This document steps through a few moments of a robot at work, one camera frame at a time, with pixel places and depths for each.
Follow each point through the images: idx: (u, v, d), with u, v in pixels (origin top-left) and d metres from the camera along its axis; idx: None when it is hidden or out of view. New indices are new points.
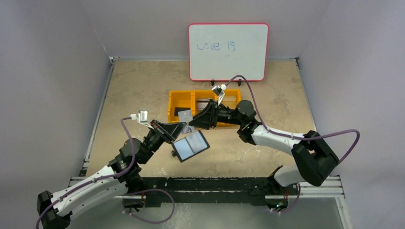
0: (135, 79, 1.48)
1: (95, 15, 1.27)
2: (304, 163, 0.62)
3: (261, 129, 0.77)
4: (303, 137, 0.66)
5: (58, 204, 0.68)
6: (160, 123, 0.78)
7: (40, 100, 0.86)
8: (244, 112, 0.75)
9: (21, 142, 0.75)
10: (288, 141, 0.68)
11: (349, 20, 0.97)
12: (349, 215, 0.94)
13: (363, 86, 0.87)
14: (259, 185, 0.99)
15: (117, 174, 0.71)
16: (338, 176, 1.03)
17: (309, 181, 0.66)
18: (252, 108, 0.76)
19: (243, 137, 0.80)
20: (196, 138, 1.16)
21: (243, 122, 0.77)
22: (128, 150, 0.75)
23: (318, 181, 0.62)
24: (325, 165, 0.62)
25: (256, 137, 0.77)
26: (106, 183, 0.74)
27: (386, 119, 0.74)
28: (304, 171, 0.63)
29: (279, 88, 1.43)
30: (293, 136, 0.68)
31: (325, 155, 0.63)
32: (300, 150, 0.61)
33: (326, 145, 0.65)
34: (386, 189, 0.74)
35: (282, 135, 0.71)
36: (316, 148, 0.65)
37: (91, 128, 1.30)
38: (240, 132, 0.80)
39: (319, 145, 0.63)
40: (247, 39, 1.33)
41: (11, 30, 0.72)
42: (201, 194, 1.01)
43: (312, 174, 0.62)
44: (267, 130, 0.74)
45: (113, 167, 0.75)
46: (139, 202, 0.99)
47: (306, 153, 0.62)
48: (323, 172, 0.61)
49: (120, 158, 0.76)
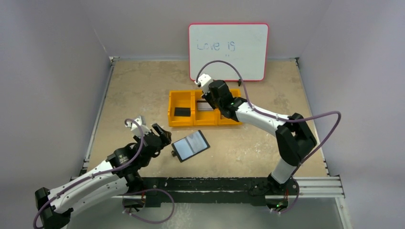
0: (135, 79, 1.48)
1: (95, 15, 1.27)
2: (285, 145, 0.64)
3: (245, 107, 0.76)
4: (287, 119, 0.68)
5: (55, 202, 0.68)
6: (159, 126, 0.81)
7: (39, 100, 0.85)
8: (215, 87, 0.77)
9: (20, 142, 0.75)
10: (272, 122, 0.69)
11: (348, 21, 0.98)
12: (349, 215, 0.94)
13: (363, 86, 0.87)
14: (259, 185, 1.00)
15: (118, 168, 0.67)
16: (338, 176, 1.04)
17: (287, 160, 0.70)
18: (222, 83, 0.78)
19: (226, 114, 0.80)
20: (196, 138, 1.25)
21: (219, 98, 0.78)
22: (148, 141, 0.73)
23: (295, 161, 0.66)
24: (304, 147, 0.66)
25: (240, 115, 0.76)
26: (105, 179, 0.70)
27: (386, 119, 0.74)
28: (283, 150, 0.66)
29: (279, 88, 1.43)
30: (278, 118, 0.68)
31: (305, 138, 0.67)
32: (284, 132, 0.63)
33: (307, 128, 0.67)
34: (385, 189, 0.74)
35: (266, 116, 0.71)
36: (297, 130, 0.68)
37: (91, 128, 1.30)
38: (221, 109, 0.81)
39: (302, 128, 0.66)
40: (248, 39, 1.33)
41: (11, 30, 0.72)
42: (201, 194, 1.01)
43: (291, 154, 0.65)
44: (253, 109, 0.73)
45: (111, 162, 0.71)
46: (139, 202, 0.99)
47: (290, 136, 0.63)
48: (301, 153, 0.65)
49: (119, 152, 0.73)
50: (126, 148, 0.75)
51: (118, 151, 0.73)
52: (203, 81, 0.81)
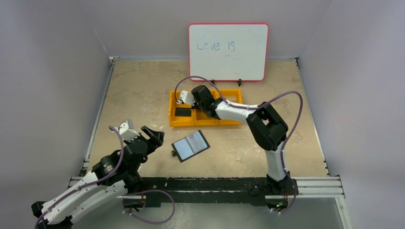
0: (135, 79, 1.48)
1: (95, 14, 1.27)
2: (257, 130, 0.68)
3: (223, 104, 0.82)
4: (257, 107, 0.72)
5: (48, 215, 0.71)
6: (148, 128, 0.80)
7: (39, 99, 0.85)
8: (196, 91, 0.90)
9: (20, 142, 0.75)
10: (245, 112, 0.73)
11: (349, 21, 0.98)
12: (349, 214, 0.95)
13: (363, 86, 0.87)
14: (259, 185, 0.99)
15: (103, 179, 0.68)
16: (338, 176, 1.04)
17: (263, 147, 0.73)
18: (202, 87, 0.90)
19: (208, 113, 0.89)
20: (196, 138, 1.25)
21: (200, 100, 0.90)
22: (133, 148, 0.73)
23: (270, 145, 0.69)
24: (276, 131, 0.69)
25: (219, 111, 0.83)
26: (91, 190, 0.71)
27: (386, 119, 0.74)
28: (258, 137, 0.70)
29: (279, 88, 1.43)
30: (249, 108, 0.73)
31: (276, 123, 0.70)
32: (253, 119, 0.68)
33: (277, 114, 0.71)
34: (386, 189, 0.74)
35: (239, 108, 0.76)
36: (269, 118, 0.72)
37: (91, 128, 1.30)
38: (205, 110, 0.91)
39: (270, 113, 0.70)
40: (247, 39, 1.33)
41: (10, 29, 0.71)
42: (201, 194, 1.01)
43: (264, 140, 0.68)
44: (228, 105, 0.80)
45: (97, 172, 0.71)
46: (139, 202, 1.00)
47: (259, 121, 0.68)
48: (273, 138, 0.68)
49: (103, 162, 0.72)
50: (112, 156, 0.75)
51: (104, 160, 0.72)
52: (183, 95, 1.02)
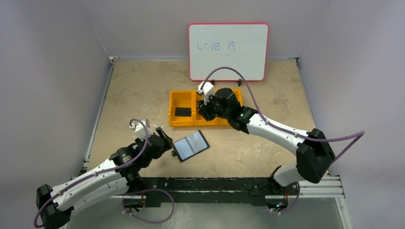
0: (135, 79, 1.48)
1: (95, 14, 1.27)
2: (308, 164, 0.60)
3: (257, 119, 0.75)
4: (307, 136, 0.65)
5: (58, 199, 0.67)
6: (162, 130, 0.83)
7: (39, 99, 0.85)
8: (223, 97, 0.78)
9: (20, 142, 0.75)
10: (291, 138, 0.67)
11: (348, 21, 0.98)
12: (349, 214, 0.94)
13: (364, 85, 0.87)
14: (259, 185, 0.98)
15: (121, 167, 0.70)
16: (338, 176, 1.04)
17: (305, 176, 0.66)
18: (230, 93, 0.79)
19: (236, 125, 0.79)
20: (196, 138, 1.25)
21: (228, 108, 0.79)
22: (153, 141, 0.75)
23: (315, 178, 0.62)
24: (325, 164, 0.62)
25: (252, 127, 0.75)
26: (108, 177, 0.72)
27: (387, 118, 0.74)
28: (305, 169, 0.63)
29: (279, 88, 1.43)
30: (297, 134, 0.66)
31: (325, 153, 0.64)
32: (306, 150, 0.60)
33: (327, 144, 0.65)
34: (386, 189, 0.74)
35: (283, 131, 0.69)
36: (316, 147, 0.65)
37: (91, 128, 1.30)
38: (231, 121, 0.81)
39: (322, 144, 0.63)
40: (248, 40, 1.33)
41: (11, 29, 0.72)
42: (201, 194, 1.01)
43: (313, 173, 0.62)
44: (267, 122, 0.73)
45: (115, 161, 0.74)
46: (139, 202, 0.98)
47: (311, 153, 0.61)
48: (321, 171, 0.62)
49: (122, 151, 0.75)
50: (130, 148, 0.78)
51: (122, 150, 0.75)
52: (207, 86, 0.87)
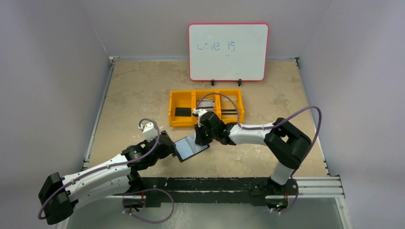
0: (135, 79, 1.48)
1: (95, 15, 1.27)
2: (278, 150, 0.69)
3: (236, 128, 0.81)
4: (272, 125, 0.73)
5: (70, 187, 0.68)
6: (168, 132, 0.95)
7: (39, 99, 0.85)
8: (205, 119, 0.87)
9: (19, 142, 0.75)
10: (261, 133, 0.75)
11: (348, 21, 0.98)
12: (349, 214, 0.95)
13: (364, 86, 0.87)
14: (258, 185, 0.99)
15: (133, 161, 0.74)
16: (338, 176, 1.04)
17: (288, 165, 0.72)
18: (211, 114, 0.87)
19: (223, 140, 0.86)
20: None
21: (212, 128, 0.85)
22: (161, 140, 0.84)
23: (294, 163, 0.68)
24: (298, 147, 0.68)
25: (233, 137, 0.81)
26: (119, 171, 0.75)
27: (387, 119, 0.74)
28: (282, 157, 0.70)
29: (279, 88, 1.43)
30: (264, 127, 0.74)
31: (296, 137, 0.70)
32: (271, 139, 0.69)
33: (296, 129, 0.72)
34: (386, 189, 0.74)
35: (254, 129, 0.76)
36: (288, 134, 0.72)
37: (91, 128, 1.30)
38: (218, 138, 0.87)
39: (287, 129, 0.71)
40: (248, 39, 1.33)
41: (11, 29, 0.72)
42: (201, 194, 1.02)
43: (288, 159, 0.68)
44: (241, 128, 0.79)
45: (126, 156, 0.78)
46: (139, 202, 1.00)
47: (279, 140, 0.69)
48: (298, 154, 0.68)
49: (132, 148, 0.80)
50: (139, 146, 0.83)
51: (131, 148, 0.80)
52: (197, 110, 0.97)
